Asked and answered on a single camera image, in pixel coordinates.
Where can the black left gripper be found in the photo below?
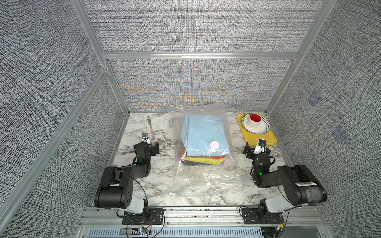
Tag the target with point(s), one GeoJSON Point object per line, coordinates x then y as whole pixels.
{"type": "Point", "coordinates": [153, 149]}

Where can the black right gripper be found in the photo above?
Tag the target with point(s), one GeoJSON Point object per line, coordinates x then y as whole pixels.
{"type": "Point", "coordinates": [250, 152]}

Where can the clear plastic vacuum bag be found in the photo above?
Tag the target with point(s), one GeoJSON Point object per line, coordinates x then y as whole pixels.
{"type": "Point", "coordinates": [204, 179]}

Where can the light blue trousers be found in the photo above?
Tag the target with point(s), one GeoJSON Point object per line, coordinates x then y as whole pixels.
{"type": "Point", "coordinates": [199, 130]}

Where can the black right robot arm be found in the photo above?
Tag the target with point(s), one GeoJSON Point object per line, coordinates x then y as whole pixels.
{"type": "Point", "coordinates": [297, 186]}

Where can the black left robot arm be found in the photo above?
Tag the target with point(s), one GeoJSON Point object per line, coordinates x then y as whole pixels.
{"type": "Point", "coordinates": [115, 189]}

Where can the white vacuum bag valve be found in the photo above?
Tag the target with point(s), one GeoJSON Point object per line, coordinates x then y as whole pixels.
{"type": "Point", "coordinates": [214, 144]}

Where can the yellow plastic tray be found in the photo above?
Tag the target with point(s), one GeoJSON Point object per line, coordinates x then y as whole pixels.
{"type": "Point", "coordinates": [251, 138]}

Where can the white patterned saucer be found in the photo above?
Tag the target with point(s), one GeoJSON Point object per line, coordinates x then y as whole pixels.
{"type": "Point", "coordinates": [263, 128]}

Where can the red folded garment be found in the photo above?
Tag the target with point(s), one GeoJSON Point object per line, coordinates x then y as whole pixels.
{"type": "Point", "coordinates": [185, 154]}

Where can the white cup red inside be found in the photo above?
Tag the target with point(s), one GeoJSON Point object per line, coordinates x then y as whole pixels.
{"type": "Point", "coordinates": [252, 120]}

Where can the black folded garment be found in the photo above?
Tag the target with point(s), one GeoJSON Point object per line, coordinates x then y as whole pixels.
{"type": "Point", "coordinates": [191, 163]}

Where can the yellow folded garment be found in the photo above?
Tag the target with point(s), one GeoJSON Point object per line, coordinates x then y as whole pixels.
{"type": "Point", "coordinates": [206, 161]}

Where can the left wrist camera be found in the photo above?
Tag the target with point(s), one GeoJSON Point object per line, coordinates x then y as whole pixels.
{"type": "Point", "coordinates": [145, 137]}

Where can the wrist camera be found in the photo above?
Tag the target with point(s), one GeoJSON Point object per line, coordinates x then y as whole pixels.
{"type": "Point", "coordinates": [260, 147]}
{"type": "Point", "coordinates": [145, 137]}

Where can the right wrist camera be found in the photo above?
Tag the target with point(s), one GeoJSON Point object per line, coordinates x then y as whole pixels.
{"type": "Point", "coordinates": [260, 147]}

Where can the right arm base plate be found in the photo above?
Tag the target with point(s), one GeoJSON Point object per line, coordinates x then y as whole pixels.
{"type": "Point", "coordinates": [252, 216]}

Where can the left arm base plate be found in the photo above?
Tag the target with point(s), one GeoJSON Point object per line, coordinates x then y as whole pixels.
{"type": "Point", "coordinates": [154, 216]}

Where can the aluminium front rail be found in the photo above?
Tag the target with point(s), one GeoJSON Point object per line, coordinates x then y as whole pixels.
{"type": "Point", "coordinates": [203, 216]}

